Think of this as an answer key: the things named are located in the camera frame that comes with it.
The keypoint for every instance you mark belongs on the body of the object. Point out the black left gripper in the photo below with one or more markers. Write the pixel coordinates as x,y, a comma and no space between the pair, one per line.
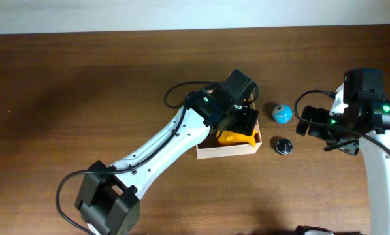
251,117

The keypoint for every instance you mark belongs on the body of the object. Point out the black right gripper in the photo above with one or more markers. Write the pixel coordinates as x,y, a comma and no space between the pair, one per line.
318,114

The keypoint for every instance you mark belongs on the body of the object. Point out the yellow toy animal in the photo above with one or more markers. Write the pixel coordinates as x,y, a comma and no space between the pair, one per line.
230,138

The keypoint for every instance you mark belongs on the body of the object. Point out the pink cardboard box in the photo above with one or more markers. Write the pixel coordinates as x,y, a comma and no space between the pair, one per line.
209,148

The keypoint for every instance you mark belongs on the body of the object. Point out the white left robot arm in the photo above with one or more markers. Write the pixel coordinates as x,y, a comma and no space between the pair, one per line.
109,196

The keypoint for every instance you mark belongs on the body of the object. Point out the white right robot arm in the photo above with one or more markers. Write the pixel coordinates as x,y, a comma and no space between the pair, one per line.
358,122

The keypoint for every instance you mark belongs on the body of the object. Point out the blue white toy ball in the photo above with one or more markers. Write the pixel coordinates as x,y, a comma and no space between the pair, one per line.
282,113

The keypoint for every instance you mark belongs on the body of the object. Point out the black round spider toy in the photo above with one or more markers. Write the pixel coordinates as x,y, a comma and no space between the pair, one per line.
284,146

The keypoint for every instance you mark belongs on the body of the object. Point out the black object at bottom edge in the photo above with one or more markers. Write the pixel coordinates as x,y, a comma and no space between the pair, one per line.
308,230

